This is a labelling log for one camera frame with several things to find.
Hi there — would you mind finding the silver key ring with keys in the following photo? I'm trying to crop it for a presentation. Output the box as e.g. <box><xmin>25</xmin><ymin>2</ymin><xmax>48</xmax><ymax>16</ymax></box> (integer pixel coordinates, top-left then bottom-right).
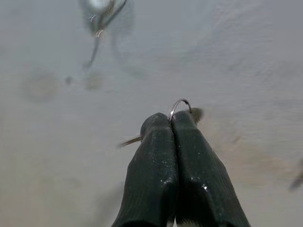
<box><xmin>118</xmin><ymin>98</ymin><xmax>204</xmax><ymax>148</ymax></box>

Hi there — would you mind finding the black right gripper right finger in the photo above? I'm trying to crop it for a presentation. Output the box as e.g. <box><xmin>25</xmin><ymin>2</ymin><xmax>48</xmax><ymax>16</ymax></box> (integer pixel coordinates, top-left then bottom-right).
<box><xmin>170</xmin><ymin>110</ymin><xmax>251</xmax><ymax>227</ymax></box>

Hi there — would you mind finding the white wall hook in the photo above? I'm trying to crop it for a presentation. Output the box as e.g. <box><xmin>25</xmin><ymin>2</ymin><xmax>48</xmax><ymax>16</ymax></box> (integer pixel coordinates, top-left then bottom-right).
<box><xmin>79</xmin><ymin>0</ymin><xmax>128</xmax><ymax>69</ymax></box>

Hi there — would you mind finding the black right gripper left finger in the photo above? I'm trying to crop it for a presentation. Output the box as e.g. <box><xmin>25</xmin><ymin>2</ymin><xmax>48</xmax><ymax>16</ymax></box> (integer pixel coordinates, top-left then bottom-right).
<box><xmin>110</xmin><ymin>112</ymin><xmax>178</xmax><ymax>227</ymax></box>

